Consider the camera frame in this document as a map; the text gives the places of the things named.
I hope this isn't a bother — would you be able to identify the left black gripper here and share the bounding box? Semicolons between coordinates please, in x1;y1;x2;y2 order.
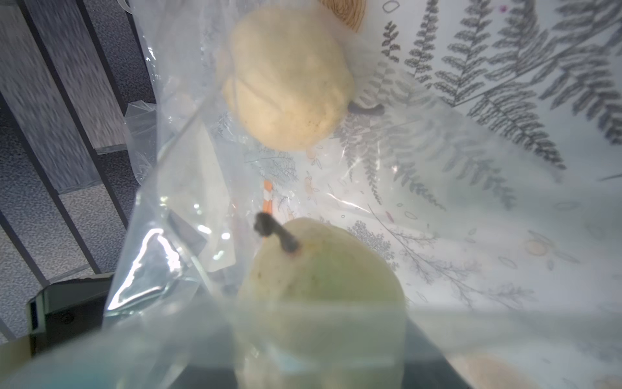
26;273;113;357

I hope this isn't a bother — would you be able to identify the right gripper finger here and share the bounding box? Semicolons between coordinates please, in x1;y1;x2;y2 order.
403;320;470;389

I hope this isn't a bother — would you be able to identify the clear orange zip-top bag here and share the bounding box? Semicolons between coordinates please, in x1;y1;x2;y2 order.
262;180;273;215

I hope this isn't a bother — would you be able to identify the pale pear with stem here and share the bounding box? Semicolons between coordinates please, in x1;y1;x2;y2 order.
217;6;385;152

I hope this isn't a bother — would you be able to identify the clear bag of buns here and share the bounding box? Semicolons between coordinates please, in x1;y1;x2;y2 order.
4;1;621;388

